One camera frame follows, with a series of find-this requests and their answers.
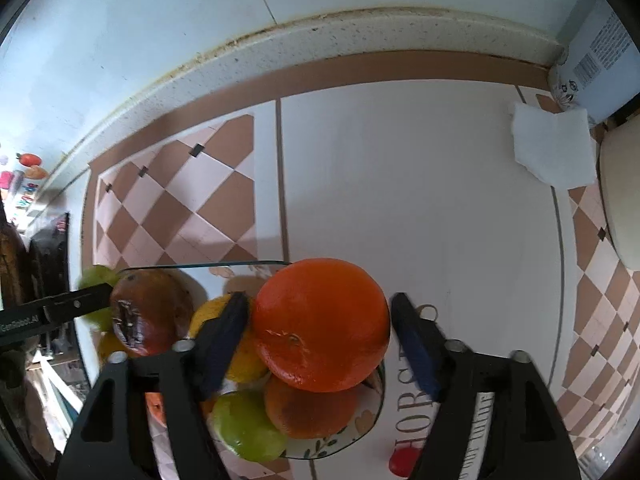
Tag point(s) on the checkered table mat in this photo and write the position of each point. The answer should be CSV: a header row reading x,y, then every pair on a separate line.
x,y
400,185

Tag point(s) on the orange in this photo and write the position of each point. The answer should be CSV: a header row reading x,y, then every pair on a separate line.
x,y
156,407
322,325

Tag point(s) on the colourful festive wall sticker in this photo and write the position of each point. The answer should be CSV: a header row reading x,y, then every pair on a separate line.
x,y
25,175

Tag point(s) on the dark brown round fruit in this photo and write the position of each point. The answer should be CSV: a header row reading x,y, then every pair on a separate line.
x,y
155,305

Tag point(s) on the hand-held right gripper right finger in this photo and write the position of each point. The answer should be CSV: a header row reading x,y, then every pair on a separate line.
x,y
415,345

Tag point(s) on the grey spray can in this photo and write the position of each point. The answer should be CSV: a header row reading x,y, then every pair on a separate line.
x,y
595,60

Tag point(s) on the floral oval ceramic plate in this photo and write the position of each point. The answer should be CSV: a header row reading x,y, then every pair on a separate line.
x,y
345,440

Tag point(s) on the green apple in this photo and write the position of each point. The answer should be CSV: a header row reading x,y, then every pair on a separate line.
x,y
97,276
250,425

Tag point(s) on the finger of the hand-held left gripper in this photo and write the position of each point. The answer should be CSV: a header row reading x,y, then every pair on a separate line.
x,y
80,302

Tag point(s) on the brownish orange round fruit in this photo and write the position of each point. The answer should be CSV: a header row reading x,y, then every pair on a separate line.
x,y
305,410

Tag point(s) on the white tissue paper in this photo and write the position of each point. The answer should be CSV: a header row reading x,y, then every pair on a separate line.
x,y
555,145

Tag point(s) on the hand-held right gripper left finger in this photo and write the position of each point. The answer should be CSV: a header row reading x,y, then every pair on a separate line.
x,y
225,340

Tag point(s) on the cream utensil holder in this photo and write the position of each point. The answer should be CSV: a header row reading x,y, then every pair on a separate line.
x,y
625,195

